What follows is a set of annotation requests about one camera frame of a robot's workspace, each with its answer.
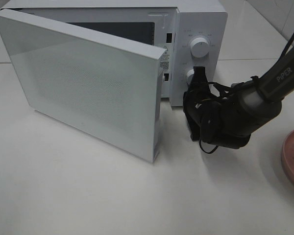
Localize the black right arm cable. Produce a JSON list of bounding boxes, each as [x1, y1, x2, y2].
[[186, 21, 294, 155]]

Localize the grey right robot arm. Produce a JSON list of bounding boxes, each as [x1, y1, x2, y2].
[[183, 33, 294, 153]]

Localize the white microwave oven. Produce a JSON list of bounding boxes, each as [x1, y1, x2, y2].
[[0, 0, 228, 162]]

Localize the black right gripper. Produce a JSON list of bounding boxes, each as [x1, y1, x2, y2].
[[183, 66, 250, 149]]

